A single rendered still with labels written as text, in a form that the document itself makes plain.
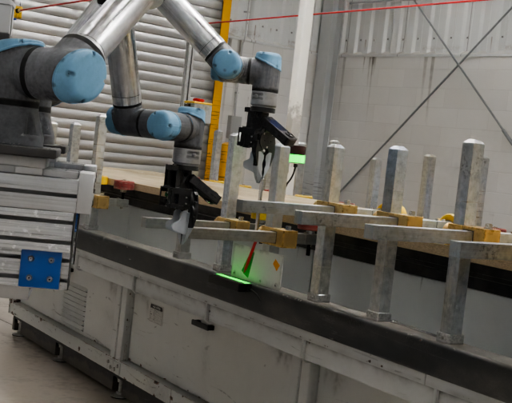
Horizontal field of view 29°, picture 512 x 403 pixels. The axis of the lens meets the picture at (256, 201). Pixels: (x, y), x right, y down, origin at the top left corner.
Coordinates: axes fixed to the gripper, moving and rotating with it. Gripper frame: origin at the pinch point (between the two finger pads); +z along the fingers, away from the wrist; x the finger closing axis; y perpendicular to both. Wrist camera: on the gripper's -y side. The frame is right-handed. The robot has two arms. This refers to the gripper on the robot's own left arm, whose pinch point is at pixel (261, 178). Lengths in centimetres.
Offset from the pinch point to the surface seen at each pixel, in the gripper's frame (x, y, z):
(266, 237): -1.3, -3.5, 16.0
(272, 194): -6.8, 0.2, 4.3
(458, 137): -834, 336, -43
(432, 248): -5, -53, 12
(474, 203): 17, -72, -2
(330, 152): 1.8, -23.1, -9.7
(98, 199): -47, 109, 19
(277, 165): -6.6, -0.4, -4.1
